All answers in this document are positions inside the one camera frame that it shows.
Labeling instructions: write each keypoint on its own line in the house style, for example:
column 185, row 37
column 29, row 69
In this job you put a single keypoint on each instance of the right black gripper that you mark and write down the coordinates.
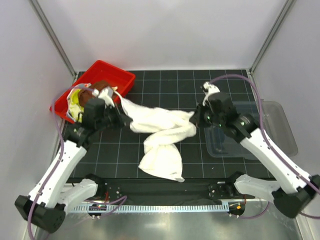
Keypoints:
column 195, row 118

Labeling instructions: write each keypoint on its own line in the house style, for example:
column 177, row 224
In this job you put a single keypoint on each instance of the black grid cutting mat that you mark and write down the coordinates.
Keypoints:
column 116, row 153

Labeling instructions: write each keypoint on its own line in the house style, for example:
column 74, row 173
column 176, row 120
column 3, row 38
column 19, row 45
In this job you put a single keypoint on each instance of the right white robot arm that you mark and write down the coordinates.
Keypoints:
column 292, row 188

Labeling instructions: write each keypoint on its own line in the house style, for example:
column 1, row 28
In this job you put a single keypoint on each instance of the yellow patterned towel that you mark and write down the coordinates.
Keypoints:
column 74, row 109

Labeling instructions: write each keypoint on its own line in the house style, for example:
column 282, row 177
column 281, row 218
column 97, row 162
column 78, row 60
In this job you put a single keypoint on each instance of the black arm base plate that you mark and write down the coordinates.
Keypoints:
column 163, row 192

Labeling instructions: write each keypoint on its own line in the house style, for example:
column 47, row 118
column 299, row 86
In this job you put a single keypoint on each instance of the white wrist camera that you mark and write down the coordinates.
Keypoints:
column 105, row 94
column 208, row 90

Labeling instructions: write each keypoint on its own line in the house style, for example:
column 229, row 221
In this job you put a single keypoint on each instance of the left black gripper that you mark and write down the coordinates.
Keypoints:
column 123, row 119

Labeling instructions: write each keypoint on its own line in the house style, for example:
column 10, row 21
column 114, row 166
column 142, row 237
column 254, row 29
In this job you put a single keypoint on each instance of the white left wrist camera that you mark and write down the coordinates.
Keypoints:
column 105, row 94

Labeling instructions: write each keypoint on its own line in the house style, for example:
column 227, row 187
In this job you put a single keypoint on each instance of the white terry towel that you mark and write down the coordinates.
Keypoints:
column 165, row 127

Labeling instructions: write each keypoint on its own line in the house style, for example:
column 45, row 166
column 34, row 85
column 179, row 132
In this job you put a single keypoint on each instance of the red plastic bin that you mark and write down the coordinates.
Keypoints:
column 100, row 74

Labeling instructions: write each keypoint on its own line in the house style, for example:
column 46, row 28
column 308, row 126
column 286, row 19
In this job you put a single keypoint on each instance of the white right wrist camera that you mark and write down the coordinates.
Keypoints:
column 208, row 90

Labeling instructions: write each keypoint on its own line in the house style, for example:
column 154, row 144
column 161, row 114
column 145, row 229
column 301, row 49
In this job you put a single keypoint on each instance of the perforated metal cable rail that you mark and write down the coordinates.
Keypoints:
column 132, row 209

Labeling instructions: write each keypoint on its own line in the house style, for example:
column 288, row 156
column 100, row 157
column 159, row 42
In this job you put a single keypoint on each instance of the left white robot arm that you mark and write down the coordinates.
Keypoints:
column 46, row 205

